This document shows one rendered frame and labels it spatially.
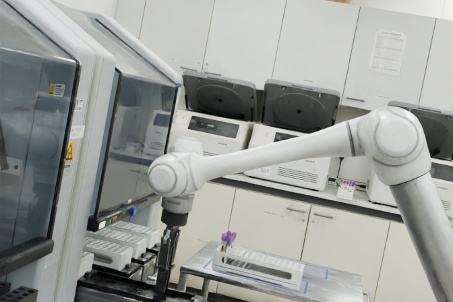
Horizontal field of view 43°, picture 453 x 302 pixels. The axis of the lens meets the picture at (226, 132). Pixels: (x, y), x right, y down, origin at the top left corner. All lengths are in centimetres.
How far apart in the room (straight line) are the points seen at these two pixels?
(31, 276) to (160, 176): 37
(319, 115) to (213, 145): 82
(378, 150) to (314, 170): 253
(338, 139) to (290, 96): 256
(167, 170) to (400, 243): 271
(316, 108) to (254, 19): 77
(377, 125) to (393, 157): 8
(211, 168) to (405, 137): 47
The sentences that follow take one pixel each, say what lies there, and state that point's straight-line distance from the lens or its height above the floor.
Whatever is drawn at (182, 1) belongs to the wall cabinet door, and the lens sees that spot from 435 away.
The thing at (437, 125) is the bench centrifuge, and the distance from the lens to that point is 418.
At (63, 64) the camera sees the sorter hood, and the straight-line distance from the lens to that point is 127.
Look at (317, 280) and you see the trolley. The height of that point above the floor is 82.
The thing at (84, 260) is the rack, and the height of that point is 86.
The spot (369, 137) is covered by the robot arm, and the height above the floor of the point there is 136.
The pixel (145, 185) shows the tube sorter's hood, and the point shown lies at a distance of 202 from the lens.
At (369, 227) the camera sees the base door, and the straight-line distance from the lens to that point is 392.
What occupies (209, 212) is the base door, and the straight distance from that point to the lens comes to 398.
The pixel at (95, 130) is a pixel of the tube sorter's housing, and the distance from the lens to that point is 153.
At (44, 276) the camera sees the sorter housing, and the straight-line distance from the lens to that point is 146.
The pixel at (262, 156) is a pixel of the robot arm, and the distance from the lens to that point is 151.
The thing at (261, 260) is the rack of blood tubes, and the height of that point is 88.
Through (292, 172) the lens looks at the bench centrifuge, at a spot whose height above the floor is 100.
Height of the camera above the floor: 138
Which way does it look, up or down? 3 degrees down
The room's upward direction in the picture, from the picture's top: 11 degrees clockwise
